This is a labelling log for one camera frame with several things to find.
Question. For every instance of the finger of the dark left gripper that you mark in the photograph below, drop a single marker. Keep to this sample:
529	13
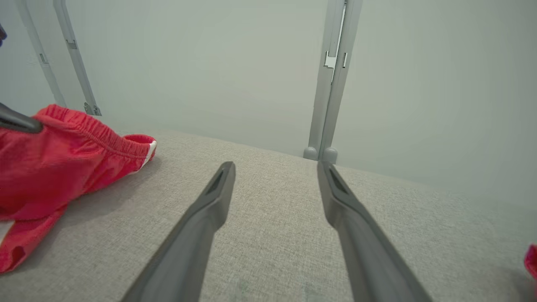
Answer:
16	121

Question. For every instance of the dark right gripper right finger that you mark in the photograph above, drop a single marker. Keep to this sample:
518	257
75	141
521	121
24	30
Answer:
369	260

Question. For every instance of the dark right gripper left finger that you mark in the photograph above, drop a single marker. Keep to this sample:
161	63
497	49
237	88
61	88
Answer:
193	251

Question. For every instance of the red white sports garment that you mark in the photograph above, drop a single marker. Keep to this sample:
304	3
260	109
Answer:
50	176

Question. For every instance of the red garment with bulls print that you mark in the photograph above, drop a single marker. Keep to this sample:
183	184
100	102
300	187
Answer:
532	262

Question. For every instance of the grey fabric sofa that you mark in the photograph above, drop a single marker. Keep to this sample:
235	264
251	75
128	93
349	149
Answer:
272	251

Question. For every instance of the grey metal frame post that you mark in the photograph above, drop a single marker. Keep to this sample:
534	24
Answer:
40	50
77	58
321	109
342	96

